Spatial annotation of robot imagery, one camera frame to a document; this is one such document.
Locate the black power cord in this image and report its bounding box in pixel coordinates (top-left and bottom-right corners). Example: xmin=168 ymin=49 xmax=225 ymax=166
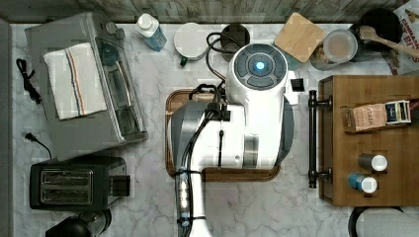
xmin=15 ymin=57 xmax=42 ymax=106

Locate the clear cereal jar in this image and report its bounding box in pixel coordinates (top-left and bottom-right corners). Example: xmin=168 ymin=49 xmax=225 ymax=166
xmin=309 ymin=30 xmax=358 ymax=71

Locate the black coffee grinder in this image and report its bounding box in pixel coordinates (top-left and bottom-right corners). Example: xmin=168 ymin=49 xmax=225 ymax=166
xmin=45 ymin=209 xmax=112 ymax=237

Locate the wooden drawer box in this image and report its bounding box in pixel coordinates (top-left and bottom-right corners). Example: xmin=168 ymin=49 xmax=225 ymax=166
xmin=318 ymin=75 xmax=419 ymax=206

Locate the tea bag box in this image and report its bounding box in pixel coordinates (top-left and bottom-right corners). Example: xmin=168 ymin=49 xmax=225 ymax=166
xmin=341 ymin=100 xmax=411 ymax=133

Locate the black two-slot toaster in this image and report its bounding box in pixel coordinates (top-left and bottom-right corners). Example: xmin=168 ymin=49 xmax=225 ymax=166
xmin=30 ymin=156 xmax=130 ymax=211

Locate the cereal box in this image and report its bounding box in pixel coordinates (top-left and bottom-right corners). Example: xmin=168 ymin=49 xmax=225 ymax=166
xmin=383 ymin=0 xmax=419 ymax=75

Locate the dark grey plastic cup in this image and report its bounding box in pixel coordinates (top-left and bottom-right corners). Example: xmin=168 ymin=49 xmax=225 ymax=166
xmin=220 ymin=24 xmax=250 ymax=53

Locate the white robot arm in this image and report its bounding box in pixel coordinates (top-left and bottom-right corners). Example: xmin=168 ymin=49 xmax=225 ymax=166
xmin=166 ymin=43 xmax=296 ymax=237

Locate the black drawer handle bar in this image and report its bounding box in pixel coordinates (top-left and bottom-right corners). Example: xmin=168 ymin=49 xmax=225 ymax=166
xmin=307 ymin=90 xmax=332 ymax=189

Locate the white striped towel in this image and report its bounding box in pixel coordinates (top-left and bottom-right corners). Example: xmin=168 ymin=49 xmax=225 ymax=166
xmin=43 ymin=42 xmax=107 ymax=119

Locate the blue liquid bottle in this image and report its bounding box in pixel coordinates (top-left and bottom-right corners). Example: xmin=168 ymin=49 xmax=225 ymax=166
xmin=135 ymin=13 xmax=167 ymax=51

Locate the black toaster plug cable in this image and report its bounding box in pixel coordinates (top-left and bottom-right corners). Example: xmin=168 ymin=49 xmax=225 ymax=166
xmin=23 ymin=131 xmax=53 ymax=160

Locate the silver toaster oven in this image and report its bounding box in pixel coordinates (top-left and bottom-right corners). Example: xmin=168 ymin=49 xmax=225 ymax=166
xmin=25 ymin=12 xmax=147 ymax=161

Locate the wooden spoon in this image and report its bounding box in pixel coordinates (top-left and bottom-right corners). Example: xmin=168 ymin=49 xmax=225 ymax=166
xmin=360 ymin=26 xmax=419 ymax=57

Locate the grey salt shaker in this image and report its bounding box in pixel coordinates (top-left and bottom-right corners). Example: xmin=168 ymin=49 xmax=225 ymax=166
xmin=358 ymin=153 xmax=388 ymax=172

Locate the teal canister with wooden lid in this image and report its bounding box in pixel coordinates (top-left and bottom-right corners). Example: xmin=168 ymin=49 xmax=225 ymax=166
xmin=274 ymin=12 xmax=325 ymax=70

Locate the wooden cutting board tray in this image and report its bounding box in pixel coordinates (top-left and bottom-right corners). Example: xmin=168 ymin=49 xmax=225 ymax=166
xmin=165 ymin=89 xmax=281 ymax=182

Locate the blue pepper shaker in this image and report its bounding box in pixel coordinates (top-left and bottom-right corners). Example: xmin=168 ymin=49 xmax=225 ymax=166
xmin=348 ymin=173 xmax=377 ymax=194

